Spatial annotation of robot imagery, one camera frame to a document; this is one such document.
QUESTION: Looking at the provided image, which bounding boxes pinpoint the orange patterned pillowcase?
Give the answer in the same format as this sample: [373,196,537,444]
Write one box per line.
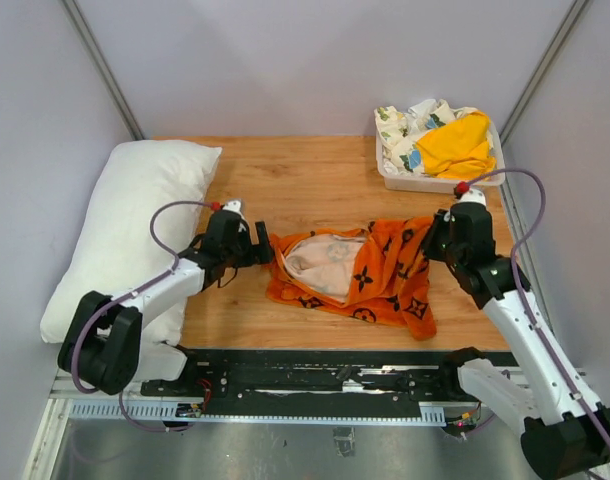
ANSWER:
[266,217,437,341]

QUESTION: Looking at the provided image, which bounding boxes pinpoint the white pillow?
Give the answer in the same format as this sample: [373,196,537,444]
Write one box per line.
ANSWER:
[40,140,222,343]

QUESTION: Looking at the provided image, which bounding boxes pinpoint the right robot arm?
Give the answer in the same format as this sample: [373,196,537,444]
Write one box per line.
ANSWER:
[422,199,610,479]

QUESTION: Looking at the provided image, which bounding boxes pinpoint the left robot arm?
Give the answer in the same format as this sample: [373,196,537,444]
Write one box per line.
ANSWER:
[57,207,274,396]

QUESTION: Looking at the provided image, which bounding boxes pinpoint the white plastic basket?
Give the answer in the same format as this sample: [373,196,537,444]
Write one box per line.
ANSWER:
[375,122,506,194]

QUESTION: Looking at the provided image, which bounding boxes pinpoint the yellow cloth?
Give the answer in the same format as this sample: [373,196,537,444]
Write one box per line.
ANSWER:
[415,111,497,180]

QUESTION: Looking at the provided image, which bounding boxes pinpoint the white printed cloth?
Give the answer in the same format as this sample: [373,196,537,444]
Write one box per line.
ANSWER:
[374,99,477,176]

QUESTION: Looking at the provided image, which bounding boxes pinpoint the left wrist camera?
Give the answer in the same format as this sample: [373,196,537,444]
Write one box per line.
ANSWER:
[212,199,249,232]

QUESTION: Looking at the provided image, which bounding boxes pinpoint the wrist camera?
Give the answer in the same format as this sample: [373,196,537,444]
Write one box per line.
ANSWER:
[212,199,249,232]
[454,182,487,207]

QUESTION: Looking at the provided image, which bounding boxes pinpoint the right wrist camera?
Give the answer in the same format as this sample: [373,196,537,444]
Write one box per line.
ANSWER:
[454,182,487,207]

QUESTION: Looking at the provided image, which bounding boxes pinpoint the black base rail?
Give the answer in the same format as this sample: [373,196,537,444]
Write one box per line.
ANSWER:
[139,347,516,421]

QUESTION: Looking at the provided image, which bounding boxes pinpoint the white slotted cable duct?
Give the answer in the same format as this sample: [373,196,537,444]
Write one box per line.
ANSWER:
[67,398,447,427]

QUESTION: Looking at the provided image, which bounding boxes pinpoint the left aluminium frame post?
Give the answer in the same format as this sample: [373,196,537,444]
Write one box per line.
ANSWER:
[59,0,146,141]

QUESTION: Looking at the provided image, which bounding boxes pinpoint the aluminium frame post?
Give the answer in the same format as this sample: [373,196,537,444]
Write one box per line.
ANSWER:
[59,0,146,141]
[499,0,593,145]

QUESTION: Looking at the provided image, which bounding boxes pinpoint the right aluminium frame post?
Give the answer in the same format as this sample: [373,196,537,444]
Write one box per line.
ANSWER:
[499,0,593,145]

